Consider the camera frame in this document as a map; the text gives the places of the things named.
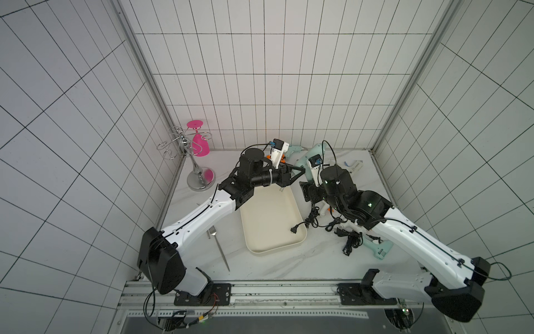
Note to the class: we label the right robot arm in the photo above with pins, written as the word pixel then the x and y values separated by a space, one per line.
pixel 451 281

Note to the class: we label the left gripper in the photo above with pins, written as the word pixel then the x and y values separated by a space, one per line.
pixel 284 173

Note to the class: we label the dirty white Greeler glue gun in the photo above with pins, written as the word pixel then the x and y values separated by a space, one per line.
pixel 354 166

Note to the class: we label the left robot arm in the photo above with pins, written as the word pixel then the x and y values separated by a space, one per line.
pixel 160 250

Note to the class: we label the metal fork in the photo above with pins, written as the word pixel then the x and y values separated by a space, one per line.
pixel 213 232

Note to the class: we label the chrome cup rack stand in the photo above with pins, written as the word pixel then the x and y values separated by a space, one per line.
pixel 200 178

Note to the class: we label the cream storage tray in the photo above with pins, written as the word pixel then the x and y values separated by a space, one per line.
pixel 271 220

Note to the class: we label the white glue gun orange trigger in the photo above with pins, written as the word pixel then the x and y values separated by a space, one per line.
pixel 278 149

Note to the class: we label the small mint glue gun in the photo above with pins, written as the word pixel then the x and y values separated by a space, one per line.
pixel 293 149

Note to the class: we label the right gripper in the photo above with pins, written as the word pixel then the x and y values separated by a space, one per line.
pixel 308 193

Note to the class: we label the large mint glue gun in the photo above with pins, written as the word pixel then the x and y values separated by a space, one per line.
pixel 311 162

